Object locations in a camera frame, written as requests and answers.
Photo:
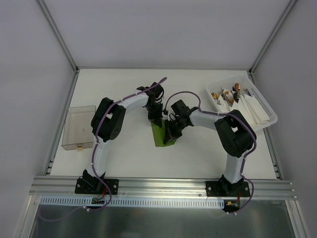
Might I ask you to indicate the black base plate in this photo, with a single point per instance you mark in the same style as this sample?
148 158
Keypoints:
225 189
96 187

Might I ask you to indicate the white slotted cable duct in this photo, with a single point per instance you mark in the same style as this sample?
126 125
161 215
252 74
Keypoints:
133 202

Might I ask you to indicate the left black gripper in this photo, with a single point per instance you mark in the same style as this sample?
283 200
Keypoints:
155 115

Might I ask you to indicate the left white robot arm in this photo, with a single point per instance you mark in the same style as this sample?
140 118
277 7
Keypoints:
107 124

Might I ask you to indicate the white plastic basket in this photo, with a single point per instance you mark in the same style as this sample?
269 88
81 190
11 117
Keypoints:
217 92

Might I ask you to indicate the green paper napkin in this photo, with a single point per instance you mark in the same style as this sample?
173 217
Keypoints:
158 135

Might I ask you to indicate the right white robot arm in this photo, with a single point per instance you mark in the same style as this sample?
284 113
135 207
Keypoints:
236 135

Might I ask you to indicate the white rolled napkin bundle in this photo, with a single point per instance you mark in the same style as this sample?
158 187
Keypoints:
255 109

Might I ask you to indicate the copper fork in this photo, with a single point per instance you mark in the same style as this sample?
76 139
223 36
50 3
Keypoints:
230 99

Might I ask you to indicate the right frame post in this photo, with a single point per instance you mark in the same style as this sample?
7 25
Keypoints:
272 35

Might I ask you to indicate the aluminium rail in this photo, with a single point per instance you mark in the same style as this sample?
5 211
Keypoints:
164 188

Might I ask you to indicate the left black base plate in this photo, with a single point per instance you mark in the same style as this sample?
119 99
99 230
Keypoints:
96 187

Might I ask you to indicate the clear smoked plastic box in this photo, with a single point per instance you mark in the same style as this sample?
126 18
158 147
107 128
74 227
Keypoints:
77 129

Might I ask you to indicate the left frame post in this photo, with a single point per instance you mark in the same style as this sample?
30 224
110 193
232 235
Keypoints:
55 30

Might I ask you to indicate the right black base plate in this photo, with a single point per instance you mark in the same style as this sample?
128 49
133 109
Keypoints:
225 189

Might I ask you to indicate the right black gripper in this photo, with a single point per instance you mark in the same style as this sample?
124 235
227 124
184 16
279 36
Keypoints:
174 126

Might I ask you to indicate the copper spoon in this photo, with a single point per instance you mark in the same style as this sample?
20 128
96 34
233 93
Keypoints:
237 88

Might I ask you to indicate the frame post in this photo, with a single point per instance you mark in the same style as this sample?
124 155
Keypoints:
272 35
55 30

